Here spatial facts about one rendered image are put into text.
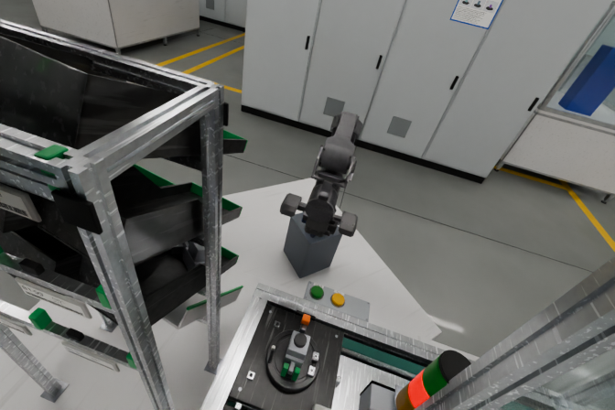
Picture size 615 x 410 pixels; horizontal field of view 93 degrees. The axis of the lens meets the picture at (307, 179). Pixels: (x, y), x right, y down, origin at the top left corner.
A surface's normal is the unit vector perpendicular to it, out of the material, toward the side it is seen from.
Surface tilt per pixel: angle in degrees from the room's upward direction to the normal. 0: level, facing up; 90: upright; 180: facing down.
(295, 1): 90
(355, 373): 0
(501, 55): 90
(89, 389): 0
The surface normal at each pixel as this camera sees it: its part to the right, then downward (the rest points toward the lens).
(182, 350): 0.19, -0.78
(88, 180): 0.95, 0.30
